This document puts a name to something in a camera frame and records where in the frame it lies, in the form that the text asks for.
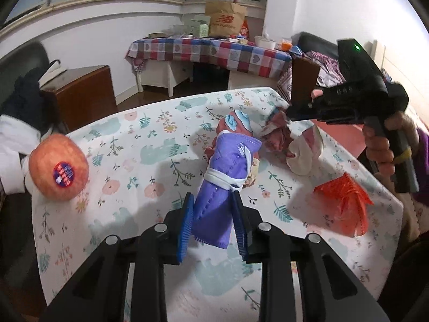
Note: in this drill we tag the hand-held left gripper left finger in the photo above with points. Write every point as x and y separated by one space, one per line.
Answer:
186 231

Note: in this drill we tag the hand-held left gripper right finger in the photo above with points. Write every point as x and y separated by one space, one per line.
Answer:
240 233

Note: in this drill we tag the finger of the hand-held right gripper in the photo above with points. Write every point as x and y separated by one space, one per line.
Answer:
306 112

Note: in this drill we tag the red patterned wrapper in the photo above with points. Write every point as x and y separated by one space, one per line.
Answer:
276 130

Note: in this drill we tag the pink plastic bucket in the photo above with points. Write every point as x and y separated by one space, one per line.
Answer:
342 139

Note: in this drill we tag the purple face mask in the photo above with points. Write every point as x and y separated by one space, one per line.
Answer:
228 161

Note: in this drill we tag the orange foam net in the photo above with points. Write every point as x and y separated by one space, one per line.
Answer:
345 204

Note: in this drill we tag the person's right hand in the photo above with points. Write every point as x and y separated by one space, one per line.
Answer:
377 147

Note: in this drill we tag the wooden side table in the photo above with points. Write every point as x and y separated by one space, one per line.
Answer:
83 97
303 80

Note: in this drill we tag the white crumpled paper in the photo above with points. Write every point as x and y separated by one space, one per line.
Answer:
305 154

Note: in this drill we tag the pile of patterned clothes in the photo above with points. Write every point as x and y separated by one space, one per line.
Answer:
326 67

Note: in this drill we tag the blue plastic bag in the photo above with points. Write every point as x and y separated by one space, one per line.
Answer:
296 50

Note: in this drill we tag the white table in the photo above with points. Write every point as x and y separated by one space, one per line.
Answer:
251 78
161 75

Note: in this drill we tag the orange tissue pack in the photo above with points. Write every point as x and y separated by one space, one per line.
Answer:
286 44

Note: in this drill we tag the black leather armchair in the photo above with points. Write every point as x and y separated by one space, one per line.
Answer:
315 40

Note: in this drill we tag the floral tablecloth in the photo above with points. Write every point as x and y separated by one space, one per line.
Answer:
134 161

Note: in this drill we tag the red packet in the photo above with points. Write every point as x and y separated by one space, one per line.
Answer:
245 29

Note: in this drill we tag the checkered tablecloth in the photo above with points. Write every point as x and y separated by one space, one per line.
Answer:
207 52

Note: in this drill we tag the brown paper bag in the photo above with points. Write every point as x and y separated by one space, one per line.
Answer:
224 20

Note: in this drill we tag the green box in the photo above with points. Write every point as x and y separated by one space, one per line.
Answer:
199 26

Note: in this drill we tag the red apple with sticker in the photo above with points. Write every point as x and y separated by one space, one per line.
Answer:
57 167

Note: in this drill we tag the white garment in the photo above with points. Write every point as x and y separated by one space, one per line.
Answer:
13 154

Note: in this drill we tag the white tote bag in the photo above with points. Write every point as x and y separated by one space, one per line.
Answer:
53 70

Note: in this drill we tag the dark garment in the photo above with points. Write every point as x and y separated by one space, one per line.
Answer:
23 100

